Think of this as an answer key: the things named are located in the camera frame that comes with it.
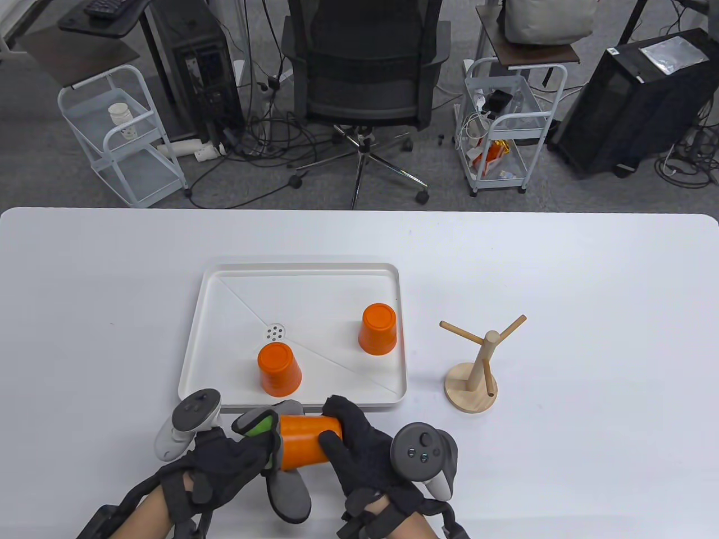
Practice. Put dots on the person's right hand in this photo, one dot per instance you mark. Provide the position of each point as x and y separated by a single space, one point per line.
365 455

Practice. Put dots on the person's left hand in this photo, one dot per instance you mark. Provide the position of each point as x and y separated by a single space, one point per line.
224 460

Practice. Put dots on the orange plastic cup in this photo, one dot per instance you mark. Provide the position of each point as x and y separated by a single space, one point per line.
278 368
377 331
300 441

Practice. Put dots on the green grey hand towel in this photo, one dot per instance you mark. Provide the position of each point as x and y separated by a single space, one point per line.
289 497

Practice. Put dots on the person's right forearm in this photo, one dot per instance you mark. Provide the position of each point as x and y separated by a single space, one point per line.
410 528

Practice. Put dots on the person's left forearm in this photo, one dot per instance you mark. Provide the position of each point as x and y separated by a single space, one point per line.
149 516

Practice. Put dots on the wooden cup rack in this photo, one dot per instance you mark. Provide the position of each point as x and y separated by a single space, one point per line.
469 390

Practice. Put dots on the white paper cup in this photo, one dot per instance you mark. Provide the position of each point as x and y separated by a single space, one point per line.
119 114

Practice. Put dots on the white drain tray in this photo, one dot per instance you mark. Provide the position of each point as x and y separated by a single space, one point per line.
314 303

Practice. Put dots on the white floor power strip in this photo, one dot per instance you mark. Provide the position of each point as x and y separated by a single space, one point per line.
180 149

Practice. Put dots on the orange snack packet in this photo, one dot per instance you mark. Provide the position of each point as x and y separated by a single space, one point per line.
491 157

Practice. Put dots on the black office chair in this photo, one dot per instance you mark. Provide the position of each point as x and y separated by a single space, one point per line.
365 84

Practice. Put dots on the black power adapter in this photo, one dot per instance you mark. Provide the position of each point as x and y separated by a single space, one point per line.
497 101

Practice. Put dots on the black computer tower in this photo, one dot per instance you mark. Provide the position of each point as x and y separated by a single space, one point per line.
618 112
196 73

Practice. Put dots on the dark brown side table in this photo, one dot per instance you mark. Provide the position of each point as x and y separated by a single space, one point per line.
78 59
533 54

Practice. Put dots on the black keyboard shelf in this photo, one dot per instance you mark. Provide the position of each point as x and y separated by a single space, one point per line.
112 27

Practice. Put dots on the grey fabric bag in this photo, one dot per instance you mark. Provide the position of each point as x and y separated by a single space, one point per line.
545 22

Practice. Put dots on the black keyboard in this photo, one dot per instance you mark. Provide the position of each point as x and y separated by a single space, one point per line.
104 7

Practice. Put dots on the silver foil pouch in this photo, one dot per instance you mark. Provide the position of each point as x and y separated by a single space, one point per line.
671 54

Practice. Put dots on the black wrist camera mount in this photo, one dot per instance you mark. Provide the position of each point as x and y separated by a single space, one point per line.
98 522
455 528

